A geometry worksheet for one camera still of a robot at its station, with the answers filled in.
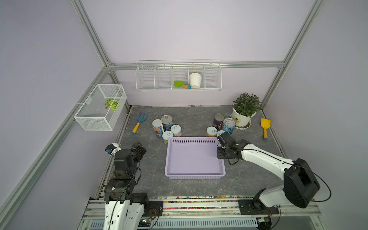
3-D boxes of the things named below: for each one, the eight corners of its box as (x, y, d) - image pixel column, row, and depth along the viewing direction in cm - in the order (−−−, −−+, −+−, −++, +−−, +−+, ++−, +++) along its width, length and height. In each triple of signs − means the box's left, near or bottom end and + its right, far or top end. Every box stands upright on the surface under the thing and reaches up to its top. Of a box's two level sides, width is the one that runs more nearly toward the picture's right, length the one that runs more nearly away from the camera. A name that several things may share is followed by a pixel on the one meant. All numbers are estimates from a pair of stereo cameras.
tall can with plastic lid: (154, 139, 102) (150, 128, 92) (156, 130, 107) (152, 119, 97) (163, 139, 102) (160, 128, 92) (164, 130, 107) (161, 119, 97)
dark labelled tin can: (213, 131, 107) (215, 122, 99) (212, 122, 113) (214, 113, 104) (222, 131, 107) (225, 122, 99) (221, 122, 113) (223, 113, 104)
